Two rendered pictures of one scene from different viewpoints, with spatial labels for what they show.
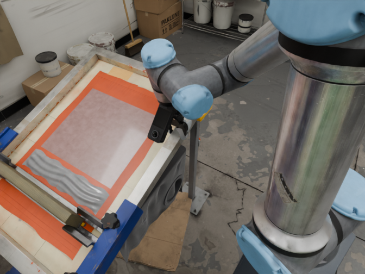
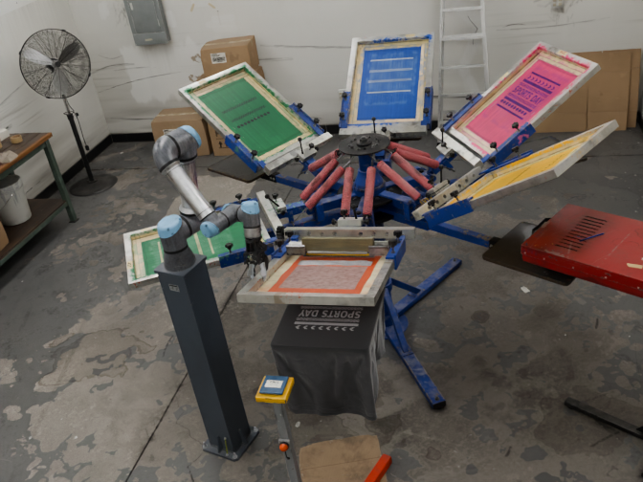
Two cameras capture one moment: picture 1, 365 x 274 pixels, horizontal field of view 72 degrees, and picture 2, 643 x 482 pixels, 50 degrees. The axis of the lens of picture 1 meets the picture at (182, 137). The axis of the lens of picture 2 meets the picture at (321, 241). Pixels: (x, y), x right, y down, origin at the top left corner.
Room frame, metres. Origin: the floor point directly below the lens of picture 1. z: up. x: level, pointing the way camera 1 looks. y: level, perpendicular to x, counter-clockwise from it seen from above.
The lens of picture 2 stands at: (3.19, -0.30, 2.88)
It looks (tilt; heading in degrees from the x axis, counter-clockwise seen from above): 30 degrees down; 166
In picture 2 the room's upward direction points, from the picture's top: 9 degrees counter-clockwise
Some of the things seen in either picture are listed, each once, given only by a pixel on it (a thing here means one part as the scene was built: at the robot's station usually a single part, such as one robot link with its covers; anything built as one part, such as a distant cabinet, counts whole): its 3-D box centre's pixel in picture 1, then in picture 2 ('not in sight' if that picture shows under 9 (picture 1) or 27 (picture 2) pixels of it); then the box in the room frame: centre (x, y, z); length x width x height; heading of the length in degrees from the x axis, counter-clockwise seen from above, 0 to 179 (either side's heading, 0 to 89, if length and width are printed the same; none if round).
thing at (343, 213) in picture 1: (329, 202); (172, 231); (0.24, -0.29, 1.37); 0.13 x 0.12 x 0.14; 123
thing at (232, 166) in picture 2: not in sight; (293, 181); (-0.90, 0.56, 0.91); 1.34 x 0.40 x 0.08; 28
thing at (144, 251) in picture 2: not in sight; (218, 222); (-0.33, -0.03, 1.05); 1.08 x 0.61 x 0.23; 88
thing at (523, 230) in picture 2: not in sight; (467, 233); (0.28, 1.20, 0.91); 1.34 x 0.40 x 0.08; 28
